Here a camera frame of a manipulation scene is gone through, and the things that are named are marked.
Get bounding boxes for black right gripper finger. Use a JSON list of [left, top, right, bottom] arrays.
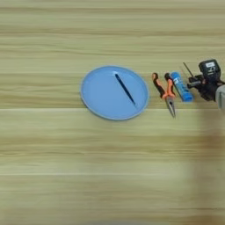
[[186, 82, 204, 90], [188, 76, 204, 83]]

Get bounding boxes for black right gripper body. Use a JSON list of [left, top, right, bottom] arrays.
[[200, 74, 224, 103]]

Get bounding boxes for screwdriver with amber handle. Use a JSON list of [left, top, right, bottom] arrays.
[[183, 62, 195, 79]]

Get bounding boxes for orange and black pliers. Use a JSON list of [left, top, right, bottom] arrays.
[[151, 72, 178, 119]]

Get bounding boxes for slim black pen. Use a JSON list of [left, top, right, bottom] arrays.
[[113, 73, 137, 106]]

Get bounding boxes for black box with white label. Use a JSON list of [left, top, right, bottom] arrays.
[[198, 59, 221, 82]]

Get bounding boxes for round blue plate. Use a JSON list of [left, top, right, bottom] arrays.
[[80, 65, 150, 121]]

